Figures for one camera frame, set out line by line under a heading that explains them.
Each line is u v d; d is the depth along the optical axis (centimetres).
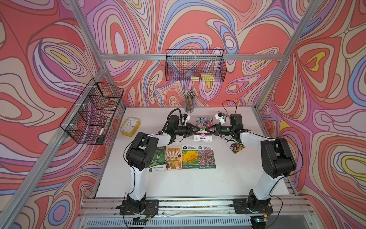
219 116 86
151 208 73
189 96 104
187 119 90
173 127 79
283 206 68
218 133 80
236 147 96
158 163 89
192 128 86
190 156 92
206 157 91
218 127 81
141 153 54
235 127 76
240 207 73
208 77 82
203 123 91
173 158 91
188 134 86
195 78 83
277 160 49
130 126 104
